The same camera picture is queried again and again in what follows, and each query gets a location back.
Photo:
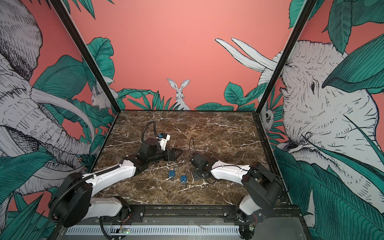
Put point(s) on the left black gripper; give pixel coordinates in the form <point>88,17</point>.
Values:
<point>173,157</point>

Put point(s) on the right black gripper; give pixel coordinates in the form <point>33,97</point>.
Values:
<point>195,176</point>

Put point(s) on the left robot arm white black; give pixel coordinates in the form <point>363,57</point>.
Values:
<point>74,200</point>

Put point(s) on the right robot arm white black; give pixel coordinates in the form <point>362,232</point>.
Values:
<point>263,187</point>

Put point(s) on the blue padlock middle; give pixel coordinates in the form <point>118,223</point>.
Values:
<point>183,180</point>

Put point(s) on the blue padlock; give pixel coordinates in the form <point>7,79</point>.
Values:
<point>172,174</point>
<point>183,180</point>

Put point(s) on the blue padlock left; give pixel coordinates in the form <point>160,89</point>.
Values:
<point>172,174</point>

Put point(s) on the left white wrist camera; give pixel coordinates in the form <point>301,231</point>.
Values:
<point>163,139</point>

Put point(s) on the white slotted cable duct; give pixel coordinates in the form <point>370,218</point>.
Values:
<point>152,230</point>

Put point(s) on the black front mounting rail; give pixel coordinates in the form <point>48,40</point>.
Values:
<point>137,213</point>

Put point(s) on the left black frame post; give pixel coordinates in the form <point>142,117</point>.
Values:
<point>66,19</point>

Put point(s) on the black frame post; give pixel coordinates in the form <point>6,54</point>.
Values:
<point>66,19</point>
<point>299,25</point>

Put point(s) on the right black frame post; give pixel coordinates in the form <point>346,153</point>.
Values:
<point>299,25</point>

